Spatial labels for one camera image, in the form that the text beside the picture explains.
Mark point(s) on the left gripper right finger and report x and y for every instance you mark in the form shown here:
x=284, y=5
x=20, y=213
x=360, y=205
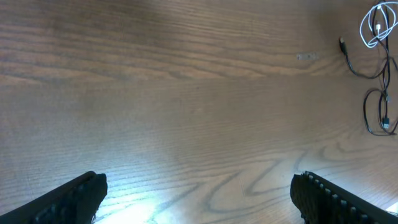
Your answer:
x=322, y=202

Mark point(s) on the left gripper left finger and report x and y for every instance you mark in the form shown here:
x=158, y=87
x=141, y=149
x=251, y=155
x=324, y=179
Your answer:
x=75, y=202

